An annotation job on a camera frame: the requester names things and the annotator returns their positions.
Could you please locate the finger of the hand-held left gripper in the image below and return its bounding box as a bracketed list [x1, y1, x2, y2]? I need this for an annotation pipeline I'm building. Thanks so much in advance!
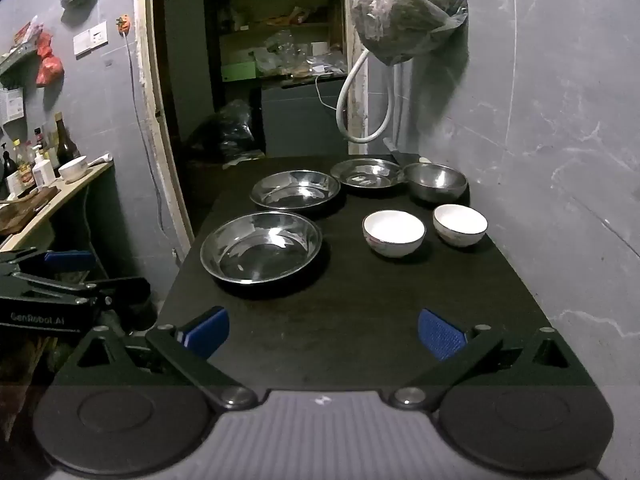
[0, 247, 97, 277]
[0, 275, 152, 309]

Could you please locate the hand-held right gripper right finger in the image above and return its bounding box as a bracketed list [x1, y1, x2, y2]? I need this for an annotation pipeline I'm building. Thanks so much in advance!
[389, 308, 598, 409]

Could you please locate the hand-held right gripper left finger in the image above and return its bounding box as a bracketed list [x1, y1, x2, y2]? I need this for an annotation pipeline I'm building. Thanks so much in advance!
[52, 306, 261, 411]

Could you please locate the stainless steel plate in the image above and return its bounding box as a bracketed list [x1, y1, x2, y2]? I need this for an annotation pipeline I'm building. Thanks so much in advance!
[330, 158, 406, 196]
[200, 211, 323, 285]
[250, 170, 342, 211]

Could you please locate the white ceramic bowl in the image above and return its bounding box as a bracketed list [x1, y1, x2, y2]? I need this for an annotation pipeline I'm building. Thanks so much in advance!
[362, 210, 426, 259]
[432, 203, 488, 247]

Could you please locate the stainless steel bowl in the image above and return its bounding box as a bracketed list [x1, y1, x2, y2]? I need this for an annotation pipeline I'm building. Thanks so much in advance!
[402, 162, 468, 203]

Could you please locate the wooden cutting board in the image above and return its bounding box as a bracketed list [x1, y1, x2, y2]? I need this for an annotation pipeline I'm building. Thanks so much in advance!
[0, 186, 60, 235]

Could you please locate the beige kitchen counter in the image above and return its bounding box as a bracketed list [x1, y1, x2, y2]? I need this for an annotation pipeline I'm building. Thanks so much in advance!
[0, 160, 115, 253]

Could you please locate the white bowl with dark rim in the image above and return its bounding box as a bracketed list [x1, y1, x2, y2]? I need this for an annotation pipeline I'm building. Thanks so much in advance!
[58, 156, 89, 183]

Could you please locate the white plastic bottle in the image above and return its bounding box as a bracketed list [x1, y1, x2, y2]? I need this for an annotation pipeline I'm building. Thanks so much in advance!
[32, 146, 56, 186]

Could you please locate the red label sauce bottle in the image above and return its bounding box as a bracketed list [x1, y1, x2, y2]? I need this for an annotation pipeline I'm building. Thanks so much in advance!
[16, 140, 36, 189]

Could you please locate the dark pump bottle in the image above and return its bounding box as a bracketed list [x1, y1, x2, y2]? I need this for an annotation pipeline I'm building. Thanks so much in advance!
[0, 142, 21, 195]

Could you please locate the dark glass wine bottle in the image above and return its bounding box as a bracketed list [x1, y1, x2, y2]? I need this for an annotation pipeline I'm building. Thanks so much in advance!
[54, 112, 81, 163]

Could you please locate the black plastic bag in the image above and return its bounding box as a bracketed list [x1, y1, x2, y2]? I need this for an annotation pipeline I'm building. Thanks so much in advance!
[187, 100, 264, 163]

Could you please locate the dark grey cabinet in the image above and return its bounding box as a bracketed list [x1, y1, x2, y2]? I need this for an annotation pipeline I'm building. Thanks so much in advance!
[261, 77, 351, 158]

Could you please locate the red packet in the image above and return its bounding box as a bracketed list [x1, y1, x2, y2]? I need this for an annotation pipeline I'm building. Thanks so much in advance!
[12, 20, 43, 46]

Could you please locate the green box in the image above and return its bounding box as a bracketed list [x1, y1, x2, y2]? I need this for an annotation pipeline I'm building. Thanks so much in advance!
[221, 61, 257, 82]

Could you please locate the pile of clear plastic bags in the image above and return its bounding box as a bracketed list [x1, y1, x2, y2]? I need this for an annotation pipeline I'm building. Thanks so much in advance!
[257, 30, 346, 78]

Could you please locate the hanging clear bag of greens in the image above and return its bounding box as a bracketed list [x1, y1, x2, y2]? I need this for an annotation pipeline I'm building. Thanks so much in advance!
[351, 0, 469, 66]

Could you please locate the white wall paper sheet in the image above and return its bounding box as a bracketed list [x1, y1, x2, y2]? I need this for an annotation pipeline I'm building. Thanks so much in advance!
[0, 87, 25, 123]

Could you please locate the pale door frame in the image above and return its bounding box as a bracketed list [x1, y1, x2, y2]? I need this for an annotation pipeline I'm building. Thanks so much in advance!
[132, 0, 197, 247]

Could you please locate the cleaver with pale handle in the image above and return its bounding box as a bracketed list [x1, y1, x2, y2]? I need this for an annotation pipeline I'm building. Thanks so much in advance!
[386, 151, 433, 167]

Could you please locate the black wall cable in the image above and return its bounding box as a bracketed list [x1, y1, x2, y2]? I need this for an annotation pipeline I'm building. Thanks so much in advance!
[124, 34, 167, 223]

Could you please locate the metal wall shelf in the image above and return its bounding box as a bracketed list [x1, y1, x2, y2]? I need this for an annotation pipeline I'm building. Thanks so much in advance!
[0, 42, 39, 74]

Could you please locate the white wall switch panel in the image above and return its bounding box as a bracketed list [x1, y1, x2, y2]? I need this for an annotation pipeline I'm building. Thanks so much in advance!
[73, 21, 108, 56]

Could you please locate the white flexible hose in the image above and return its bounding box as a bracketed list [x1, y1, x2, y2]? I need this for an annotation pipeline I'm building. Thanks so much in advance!
[336, 50, 401, 143]

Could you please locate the thin white cable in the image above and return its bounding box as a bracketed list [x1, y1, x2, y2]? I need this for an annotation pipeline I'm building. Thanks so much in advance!
[314, 74, 342, 111]

